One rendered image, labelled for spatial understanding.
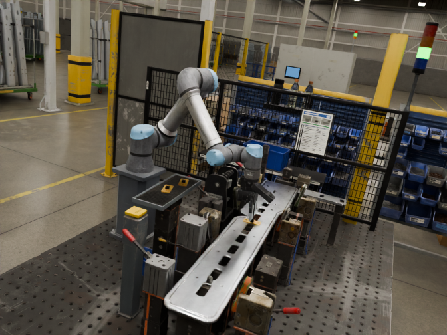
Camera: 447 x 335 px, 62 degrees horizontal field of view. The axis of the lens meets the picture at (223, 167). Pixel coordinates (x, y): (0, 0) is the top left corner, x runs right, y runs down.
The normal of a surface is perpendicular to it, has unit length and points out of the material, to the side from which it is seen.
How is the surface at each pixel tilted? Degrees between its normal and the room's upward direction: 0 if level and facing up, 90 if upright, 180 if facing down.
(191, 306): 0
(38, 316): 0
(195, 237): 90
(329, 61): 90
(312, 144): 90
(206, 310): 0
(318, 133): 90
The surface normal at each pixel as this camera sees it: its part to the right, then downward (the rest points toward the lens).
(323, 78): -0.42, 0.23
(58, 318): 0.14, -0.94
